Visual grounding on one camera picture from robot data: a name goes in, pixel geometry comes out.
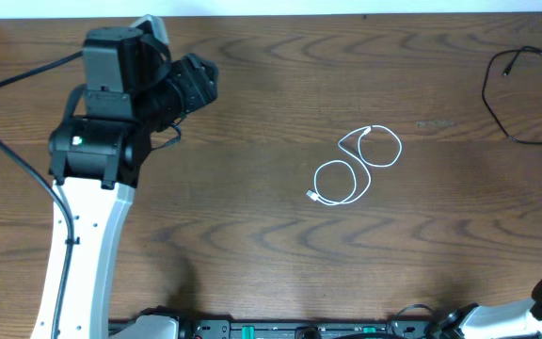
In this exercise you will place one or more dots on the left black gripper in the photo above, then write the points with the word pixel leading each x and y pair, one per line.
pixel 195 86

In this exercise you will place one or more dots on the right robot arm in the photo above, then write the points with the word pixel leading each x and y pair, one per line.
pixel 519 319

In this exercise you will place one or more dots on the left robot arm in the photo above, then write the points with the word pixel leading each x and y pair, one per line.
pixel 133 89

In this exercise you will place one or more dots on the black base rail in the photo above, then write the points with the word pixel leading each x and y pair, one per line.
pixel 226 329

